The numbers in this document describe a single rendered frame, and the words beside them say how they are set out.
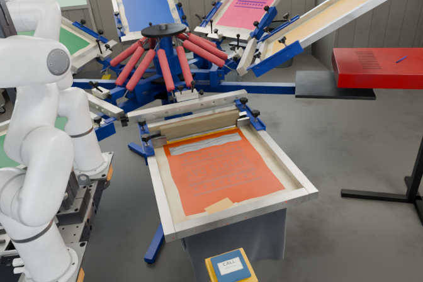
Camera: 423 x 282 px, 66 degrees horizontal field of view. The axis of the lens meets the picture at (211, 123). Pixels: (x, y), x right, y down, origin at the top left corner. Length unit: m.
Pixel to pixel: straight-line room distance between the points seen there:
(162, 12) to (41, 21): 2.25
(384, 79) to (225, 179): 1.11
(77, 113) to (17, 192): 0.46
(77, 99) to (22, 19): 0.27
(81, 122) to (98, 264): 1.49
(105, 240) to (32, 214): 1.90
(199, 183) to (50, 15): 0.82
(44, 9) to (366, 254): 2.21
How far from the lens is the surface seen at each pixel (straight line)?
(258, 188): 1.35
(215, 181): 1.39
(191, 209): 1.29
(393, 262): 2.48
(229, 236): 1.42
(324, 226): 2.56
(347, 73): 2.03
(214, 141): 1.63
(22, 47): 0.67
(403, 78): 2.10
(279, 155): 1.47
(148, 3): 3.30
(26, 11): 1.06
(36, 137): 0.73
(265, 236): 1.53
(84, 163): 1.26
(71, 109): 1.15
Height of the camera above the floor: 1.85
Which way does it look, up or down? 30 degrees down
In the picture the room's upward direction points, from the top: 5 degrees counter-clockwise
